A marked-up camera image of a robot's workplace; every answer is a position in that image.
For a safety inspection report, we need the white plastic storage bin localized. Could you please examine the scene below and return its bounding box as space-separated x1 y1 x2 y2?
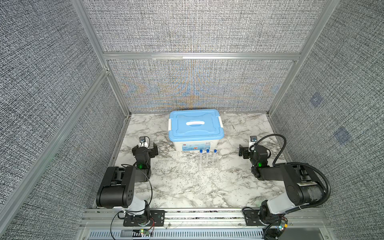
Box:
167 115 224 152

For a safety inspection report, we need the clear test tube rack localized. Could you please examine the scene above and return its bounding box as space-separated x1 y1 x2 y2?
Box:
197 152 222 174

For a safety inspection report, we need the blue plastic bin lid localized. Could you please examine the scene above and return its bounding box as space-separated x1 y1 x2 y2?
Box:
168 109 225 142

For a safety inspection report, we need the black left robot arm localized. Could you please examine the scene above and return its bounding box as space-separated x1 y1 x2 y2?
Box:
96 144 165 228

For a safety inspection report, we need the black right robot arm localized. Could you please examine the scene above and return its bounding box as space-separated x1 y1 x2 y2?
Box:
239 145 331 225

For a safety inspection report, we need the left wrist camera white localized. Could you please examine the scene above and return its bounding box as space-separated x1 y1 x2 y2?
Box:
139 136 151 149

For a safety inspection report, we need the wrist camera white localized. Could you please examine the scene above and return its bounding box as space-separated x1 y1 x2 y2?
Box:
139 136 151 149
249 136 258 152

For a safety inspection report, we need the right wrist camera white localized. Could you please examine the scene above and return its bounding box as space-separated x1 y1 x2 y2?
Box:
249 136 258 152

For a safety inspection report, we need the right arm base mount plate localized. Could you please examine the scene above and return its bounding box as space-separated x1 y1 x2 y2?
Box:
242 207 268 227

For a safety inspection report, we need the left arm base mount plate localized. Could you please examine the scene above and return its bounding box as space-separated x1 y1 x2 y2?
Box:
123 210 166 228

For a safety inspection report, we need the aluminium front rail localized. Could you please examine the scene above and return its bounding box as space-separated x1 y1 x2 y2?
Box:
75 208 337 240

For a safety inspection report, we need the aluminium enclosure frame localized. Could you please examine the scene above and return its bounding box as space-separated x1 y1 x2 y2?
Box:
1 1 338 233

